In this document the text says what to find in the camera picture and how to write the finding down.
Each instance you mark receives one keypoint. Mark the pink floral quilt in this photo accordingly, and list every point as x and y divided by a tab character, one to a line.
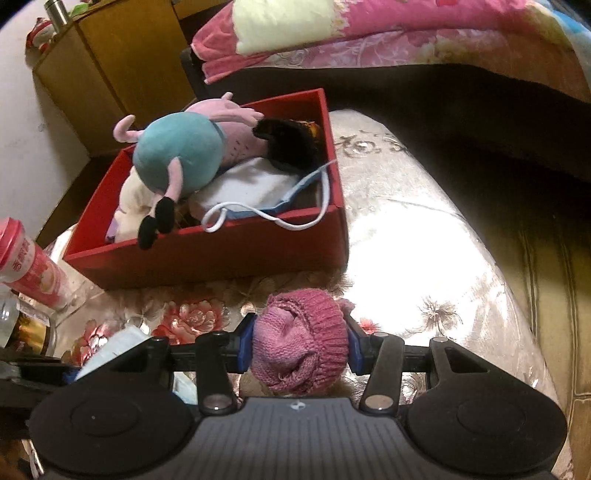
397	32

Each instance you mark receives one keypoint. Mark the red pink snack canister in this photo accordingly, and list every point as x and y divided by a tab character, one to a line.
32	265

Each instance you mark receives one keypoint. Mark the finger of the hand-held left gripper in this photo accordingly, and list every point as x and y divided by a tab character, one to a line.
32	371

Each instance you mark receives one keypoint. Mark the brown bamboo mat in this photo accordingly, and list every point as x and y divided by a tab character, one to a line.
554	286

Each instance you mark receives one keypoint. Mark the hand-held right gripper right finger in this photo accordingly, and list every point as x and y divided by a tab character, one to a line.
353	344

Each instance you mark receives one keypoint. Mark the dark bed frame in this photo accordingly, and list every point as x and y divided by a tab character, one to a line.
461	110

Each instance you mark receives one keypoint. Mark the shiny floral tablecloth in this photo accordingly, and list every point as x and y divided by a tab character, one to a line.
415	258

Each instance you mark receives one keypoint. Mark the pink knitted sock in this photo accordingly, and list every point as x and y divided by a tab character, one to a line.
300	339

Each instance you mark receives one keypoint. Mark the black striped sock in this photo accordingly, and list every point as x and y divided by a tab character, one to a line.
291	145

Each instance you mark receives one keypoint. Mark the clear jar with gold label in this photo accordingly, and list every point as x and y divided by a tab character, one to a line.
23	330

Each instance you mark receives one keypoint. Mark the pink pig plush toy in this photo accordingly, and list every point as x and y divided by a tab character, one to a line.
180	152

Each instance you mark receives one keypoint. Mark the metal flask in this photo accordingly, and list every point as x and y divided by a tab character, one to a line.
56	11

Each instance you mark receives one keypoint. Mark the red cardboard box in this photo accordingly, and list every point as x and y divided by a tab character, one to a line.
221	258

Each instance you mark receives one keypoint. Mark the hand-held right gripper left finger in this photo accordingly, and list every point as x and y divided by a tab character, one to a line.
244	342

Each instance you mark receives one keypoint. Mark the wooden cabinet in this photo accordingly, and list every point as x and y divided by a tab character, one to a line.
115	74

